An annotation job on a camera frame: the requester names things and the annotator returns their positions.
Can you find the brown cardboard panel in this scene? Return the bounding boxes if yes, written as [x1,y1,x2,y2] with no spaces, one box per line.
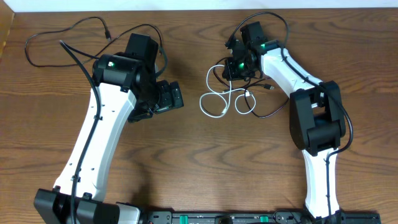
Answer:
[0,0,15,56]

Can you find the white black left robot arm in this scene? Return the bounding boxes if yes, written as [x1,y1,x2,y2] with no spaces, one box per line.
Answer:
[34,54,183,223]

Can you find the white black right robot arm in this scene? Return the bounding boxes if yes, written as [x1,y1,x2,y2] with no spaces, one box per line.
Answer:
[223,38,353,220]

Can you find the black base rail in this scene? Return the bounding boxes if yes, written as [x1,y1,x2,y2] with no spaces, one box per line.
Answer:
[138,210,382,224]

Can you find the black USB cable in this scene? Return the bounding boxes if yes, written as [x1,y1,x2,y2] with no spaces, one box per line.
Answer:
[24,16,164,68]

